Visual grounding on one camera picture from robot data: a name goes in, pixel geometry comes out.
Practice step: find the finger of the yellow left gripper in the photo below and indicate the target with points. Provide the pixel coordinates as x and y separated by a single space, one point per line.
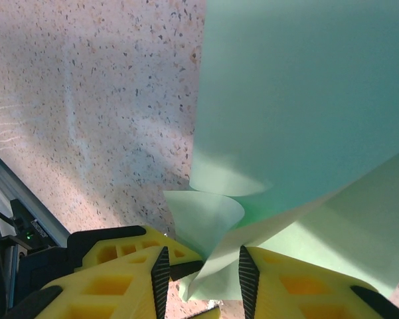
126 247
209 315

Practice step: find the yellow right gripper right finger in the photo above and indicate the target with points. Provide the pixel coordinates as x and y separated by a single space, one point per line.
302 292

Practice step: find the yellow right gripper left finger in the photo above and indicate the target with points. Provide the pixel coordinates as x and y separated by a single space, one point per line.
103 289

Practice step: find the light green paper sheet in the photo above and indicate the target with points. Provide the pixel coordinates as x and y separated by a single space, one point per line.
285 99

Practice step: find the aluminium table edge beam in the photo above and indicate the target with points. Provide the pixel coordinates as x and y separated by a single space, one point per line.
6 176

